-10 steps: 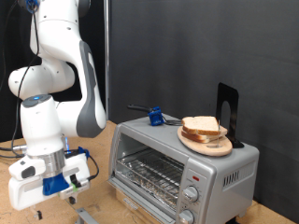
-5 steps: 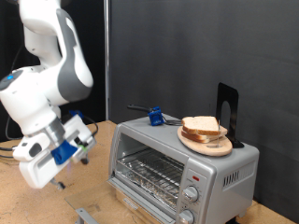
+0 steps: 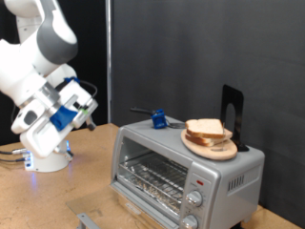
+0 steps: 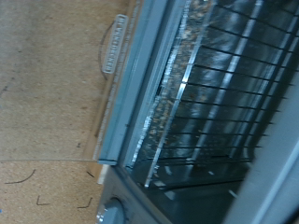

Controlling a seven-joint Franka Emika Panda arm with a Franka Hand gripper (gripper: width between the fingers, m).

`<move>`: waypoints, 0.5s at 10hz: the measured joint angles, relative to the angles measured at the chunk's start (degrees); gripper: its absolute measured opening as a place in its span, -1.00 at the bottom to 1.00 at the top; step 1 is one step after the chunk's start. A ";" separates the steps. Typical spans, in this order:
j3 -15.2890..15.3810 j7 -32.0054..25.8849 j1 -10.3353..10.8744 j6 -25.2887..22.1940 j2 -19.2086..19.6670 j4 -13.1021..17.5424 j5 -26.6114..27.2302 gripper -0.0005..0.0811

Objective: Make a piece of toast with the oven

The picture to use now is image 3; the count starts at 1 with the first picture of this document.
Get silver toaster oven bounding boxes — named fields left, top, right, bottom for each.
left=109, top=116, right=266, bottom=229

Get blue handled tongs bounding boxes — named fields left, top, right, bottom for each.
left=129, top=106, right=187, bottom=130

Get thin metal pin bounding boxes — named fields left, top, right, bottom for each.
left=221, top=122, right=227, bottom=151

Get aluminium foil tray liner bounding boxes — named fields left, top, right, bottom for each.
left=122, top=171, right=182, bottom=214

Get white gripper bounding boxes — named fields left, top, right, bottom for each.
left=19, top=79, right=99, bottom=159

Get black metal bookend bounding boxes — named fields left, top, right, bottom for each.
left=219, top=84, right=251, bottom=153

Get blue cable clip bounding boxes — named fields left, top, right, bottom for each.
left=64, top=76, right=81, bottom=85

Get silver oven knob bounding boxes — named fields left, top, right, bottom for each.
left=185, top=189, right=204, bottom=208
left=181, top=213, right=199, bottom=229

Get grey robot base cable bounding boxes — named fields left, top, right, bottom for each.
left=0, top=146, right=31, bottom=156
left=0, top=156, right=28, bottom=163

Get vertical metal pole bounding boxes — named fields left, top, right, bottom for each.
left=105, top=0, right=112, bottom=124

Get round wooden plate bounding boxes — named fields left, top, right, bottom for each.
left=180, top=128, right=238, bottom=161

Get oven wire rack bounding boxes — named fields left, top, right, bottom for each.
left=118, top=152, right=189, bottom=204

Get glass oven door with handle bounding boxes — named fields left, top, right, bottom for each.
left=66, top=184, right=174, bottom=229

